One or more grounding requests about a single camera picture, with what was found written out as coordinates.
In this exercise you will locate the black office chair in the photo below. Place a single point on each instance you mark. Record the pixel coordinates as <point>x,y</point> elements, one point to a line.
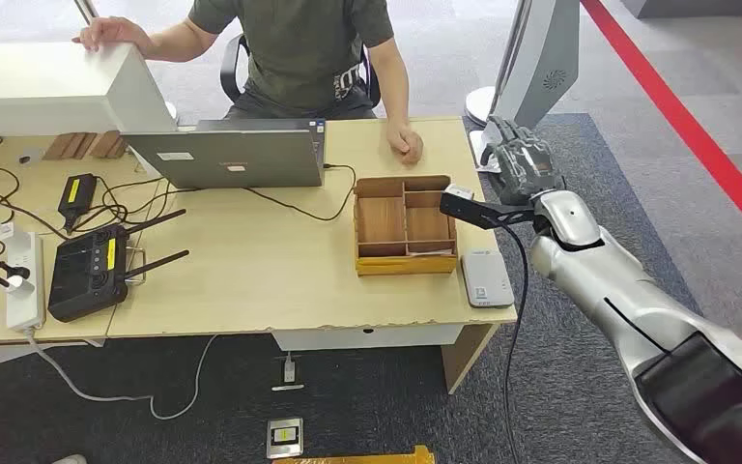
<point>230,64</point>

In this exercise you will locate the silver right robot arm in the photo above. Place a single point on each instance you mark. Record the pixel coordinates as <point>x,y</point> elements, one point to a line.
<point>601,275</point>

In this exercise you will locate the grey laptop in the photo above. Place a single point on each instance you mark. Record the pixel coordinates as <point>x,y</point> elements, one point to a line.
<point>230,160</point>

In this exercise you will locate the person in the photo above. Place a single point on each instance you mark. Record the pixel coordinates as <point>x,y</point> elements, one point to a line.
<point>294,51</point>

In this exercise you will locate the white plug in floor socket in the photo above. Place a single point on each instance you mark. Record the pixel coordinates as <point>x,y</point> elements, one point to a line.
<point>288,371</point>

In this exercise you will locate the person's left forearm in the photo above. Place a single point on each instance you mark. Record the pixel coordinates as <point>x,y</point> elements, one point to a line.
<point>391,89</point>

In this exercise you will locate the person's right forearm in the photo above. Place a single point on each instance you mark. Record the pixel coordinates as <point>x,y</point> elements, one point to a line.
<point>172,46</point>

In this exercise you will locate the yellow floor tape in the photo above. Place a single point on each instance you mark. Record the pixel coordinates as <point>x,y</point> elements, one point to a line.
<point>358,460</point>

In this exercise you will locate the person's right hand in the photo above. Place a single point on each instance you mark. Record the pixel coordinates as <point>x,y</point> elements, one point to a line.
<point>112,32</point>

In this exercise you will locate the white kiosk display stand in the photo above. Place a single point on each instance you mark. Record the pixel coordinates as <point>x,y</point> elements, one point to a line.
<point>537,64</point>

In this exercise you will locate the black remote controller with antennas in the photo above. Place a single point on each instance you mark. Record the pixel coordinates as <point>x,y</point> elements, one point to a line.
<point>86,272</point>

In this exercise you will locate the white card reader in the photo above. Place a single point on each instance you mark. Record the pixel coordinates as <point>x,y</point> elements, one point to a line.
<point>486,278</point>

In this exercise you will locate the white power strip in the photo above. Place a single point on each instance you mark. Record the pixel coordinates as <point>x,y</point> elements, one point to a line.
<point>25,307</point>

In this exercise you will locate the silver floor socket plate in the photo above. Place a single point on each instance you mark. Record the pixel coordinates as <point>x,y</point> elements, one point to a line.
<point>284,438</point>

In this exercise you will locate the white counter box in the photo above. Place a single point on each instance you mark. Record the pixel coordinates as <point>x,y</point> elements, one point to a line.
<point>38,83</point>

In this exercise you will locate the wooden compartment tray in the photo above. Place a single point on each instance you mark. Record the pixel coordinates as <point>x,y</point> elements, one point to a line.
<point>380,221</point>

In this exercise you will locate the silver metal leg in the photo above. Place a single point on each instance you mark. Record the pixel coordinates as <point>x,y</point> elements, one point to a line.
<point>86,8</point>

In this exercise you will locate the white floor object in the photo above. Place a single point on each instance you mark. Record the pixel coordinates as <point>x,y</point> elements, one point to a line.
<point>70,460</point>

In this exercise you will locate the black plug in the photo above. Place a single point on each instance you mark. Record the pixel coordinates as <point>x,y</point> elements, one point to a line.
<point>16,272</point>

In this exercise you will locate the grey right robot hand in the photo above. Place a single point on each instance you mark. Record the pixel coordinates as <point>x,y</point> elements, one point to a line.
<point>521,166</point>

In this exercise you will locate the black power adapter yellow label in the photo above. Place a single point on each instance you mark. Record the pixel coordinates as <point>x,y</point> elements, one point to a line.
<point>76,195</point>

